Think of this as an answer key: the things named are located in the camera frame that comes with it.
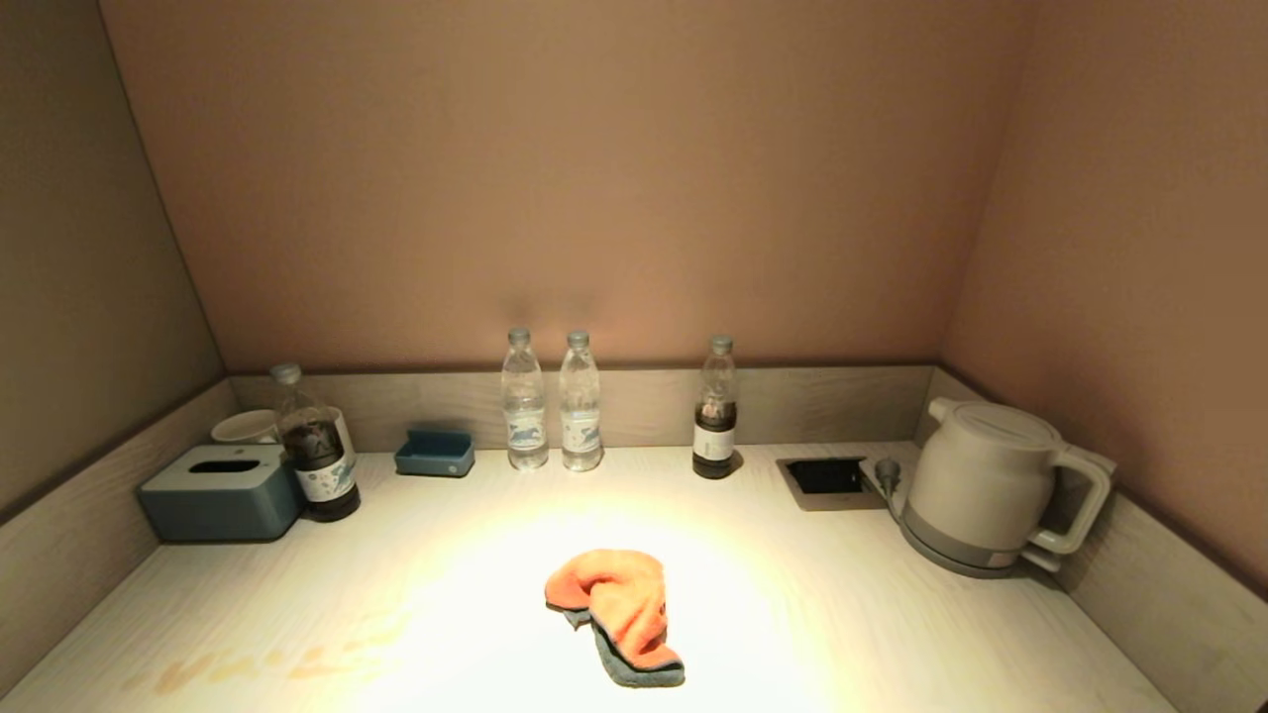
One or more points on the clear water bottle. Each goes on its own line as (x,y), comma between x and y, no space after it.
(524,416)
(581,416)

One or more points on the small dark drink bottle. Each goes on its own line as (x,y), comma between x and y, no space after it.
(714,436)

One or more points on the white electric kettle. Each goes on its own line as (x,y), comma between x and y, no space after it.
(981,475)

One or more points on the grey power plug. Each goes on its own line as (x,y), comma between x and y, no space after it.
(888,473)

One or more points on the recessed black socket box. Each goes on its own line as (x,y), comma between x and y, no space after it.
(827,477)

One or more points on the orange microfibre cloth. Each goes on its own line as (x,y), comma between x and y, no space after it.
(624,599)

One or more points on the white ceramic cup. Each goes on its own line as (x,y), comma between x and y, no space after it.
(243,428)

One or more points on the large dark drink bottle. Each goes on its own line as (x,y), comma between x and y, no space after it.
(317,460)

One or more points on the blue tissue box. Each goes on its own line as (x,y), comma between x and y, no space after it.
(218,505)

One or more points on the grey kettle base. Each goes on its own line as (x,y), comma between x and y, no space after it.
(941,555)

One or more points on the small blue tray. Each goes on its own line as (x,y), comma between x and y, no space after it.
(434,458)

